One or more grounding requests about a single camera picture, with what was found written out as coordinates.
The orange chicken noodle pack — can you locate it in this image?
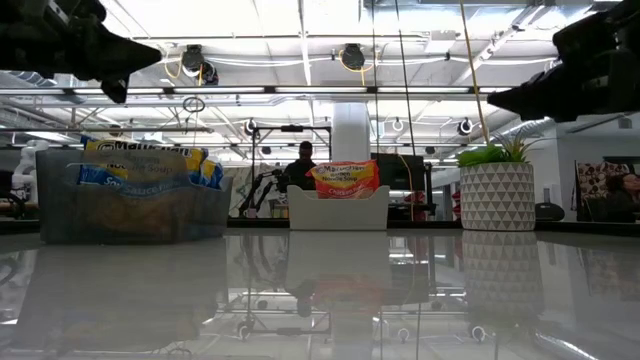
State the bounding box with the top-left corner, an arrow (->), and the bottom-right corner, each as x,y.
305,159 -> 381,201

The black overhead rig frame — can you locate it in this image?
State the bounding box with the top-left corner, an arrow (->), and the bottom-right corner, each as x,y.
0,85 -> 512,97

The black ceiling cord reel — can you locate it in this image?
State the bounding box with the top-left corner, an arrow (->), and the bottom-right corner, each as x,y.
180,44 -> 220,86
337,43 -> 375,74

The silver ventilation duct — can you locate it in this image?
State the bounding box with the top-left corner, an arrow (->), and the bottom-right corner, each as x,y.
492,117 -> 557,142

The light grey plastic bin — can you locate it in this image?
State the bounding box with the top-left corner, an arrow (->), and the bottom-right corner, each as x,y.
286,184 -> 392,232

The black aluminium table frame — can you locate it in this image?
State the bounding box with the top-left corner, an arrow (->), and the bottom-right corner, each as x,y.
0,217 -> 640,237

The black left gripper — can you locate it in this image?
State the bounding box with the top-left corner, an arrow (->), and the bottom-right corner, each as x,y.
0,0 -> 164,105

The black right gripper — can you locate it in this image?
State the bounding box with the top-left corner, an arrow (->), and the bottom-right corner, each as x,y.
487,0 -> 640,124

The patterned fabric panel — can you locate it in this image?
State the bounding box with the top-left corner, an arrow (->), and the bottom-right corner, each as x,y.
574,160 -> 632,202

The black background monitor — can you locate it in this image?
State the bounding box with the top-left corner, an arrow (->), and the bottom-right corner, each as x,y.
370,152 -> 427,192

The potted green succulent plant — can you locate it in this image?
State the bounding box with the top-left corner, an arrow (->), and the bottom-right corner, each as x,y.
455,129 -> 540,233

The dark grey plastic bin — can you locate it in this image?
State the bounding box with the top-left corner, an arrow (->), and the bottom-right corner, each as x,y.
35,148 -> 234,246

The black background rig frame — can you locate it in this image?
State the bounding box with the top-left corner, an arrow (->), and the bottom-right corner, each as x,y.
249,124 -> 334,219

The black round speaker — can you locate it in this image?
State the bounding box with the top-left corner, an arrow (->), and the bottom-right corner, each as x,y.
534,201 -> 567,223

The blue soy sauce noodle pack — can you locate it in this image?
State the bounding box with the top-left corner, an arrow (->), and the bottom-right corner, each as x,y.
199,156 -> 225,191
76,135 -> 209,198

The person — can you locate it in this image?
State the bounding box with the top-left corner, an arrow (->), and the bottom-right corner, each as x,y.
603,172 -> 640,224
283,140 -> 319,192

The white building column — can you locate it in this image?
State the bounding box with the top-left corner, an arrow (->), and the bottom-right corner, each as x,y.
331,102 -> 373,164

